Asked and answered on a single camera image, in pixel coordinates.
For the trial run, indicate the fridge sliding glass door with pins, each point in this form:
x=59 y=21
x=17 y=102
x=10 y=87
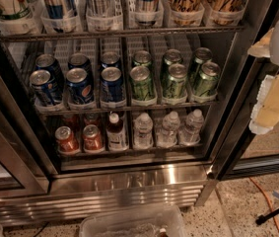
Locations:
x=247 y=144

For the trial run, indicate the gold tall can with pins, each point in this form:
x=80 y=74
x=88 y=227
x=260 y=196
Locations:
x=223 y=12
x=184 y=11

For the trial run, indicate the blue pepsi can back middle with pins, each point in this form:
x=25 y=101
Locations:
x=80 y=60

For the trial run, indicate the gold tall can right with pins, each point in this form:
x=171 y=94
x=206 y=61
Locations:
x=223 y=12

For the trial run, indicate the black tripod leg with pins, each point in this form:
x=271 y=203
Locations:
x=263 y=218

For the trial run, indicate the green soda can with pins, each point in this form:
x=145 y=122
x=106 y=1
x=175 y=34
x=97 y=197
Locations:
x=175 y=81
x=171 y=56
x=206 y=79
x=142 y=58
x=200 y=56
x=142 y=84

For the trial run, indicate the red coke can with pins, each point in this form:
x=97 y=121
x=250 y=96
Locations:
x=72 y=120
x=92 y=138
x=66 y=140
x=92 y=118

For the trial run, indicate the green soda can front middle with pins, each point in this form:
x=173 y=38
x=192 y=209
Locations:
x=175 y=81

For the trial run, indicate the green soda can front left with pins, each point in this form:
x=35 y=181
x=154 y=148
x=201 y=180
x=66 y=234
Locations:
x=142 y=84

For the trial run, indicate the clear water bottle middle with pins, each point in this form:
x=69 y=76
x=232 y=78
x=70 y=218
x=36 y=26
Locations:
x=166 y=137

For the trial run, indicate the brown tea bottle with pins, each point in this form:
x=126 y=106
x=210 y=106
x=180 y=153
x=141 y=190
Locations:
x=116 y=135

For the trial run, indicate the clear water bottle left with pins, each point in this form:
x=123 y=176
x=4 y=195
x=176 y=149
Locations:
x=143 y=126

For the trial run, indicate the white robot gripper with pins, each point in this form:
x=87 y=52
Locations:
x=265 y=114

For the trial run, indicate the clear water bottle right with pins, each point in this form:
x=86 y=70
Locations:
x=189 y=133

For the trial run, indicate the blue pepsi can front right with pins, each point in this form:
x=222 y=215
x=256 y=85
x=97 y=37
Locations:
x=112 y=85

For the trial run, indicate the green soda can back right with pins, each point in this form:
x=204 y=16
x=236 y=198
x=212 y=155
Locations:
x=200 y=56

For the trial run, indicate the green soda can back middle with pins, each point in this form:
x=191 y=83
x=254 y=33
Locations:
x=171 y=56

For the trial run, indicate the green soda can front right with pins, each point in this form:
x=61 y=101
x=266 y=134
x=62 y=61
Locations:
x=206 y=79

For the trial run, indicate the green soda can back left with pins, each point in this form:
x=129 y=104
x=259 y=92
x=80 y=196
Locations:
x=142 y=58

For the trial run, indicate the blue pepsi can back right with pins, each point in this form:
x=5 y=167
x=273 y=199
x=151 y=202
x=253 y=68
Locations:
x=110 y=59

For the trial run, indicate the blue pepsi can front left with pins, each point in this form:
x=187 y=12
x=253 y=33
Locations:
x=46 y=88

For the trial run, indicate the blue pepsi can back left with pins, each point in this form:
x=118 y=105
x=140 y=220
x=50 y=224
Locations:
x=51 y=64

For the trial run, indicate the stainless steel fridge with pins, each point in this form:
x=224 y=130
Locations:
x=47 y=186

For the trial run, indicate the blue pepsi can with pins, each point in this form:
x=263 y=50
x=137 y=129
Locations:
x=112 y=85
x=110 y=59
x=51 y=64
x=80 y=86
x=46 y=88
x=80 y=60

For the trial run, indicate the clear plastic bin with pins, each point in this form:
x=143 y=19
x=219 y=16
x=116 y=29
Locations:
x=140 y=221

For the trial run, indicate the gold tall can left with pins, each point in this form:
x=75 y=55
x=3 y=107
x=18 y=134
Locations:
x=184 y=11

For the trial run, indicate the clear water bottle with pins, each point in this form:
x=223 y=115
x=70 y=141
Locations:
x=143 y=126
x=166 y=137
x=189 y=133

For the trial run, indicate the blue pepsi can front middle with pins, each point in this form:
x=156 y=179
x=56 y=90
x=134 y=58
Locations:
x=80 y=86

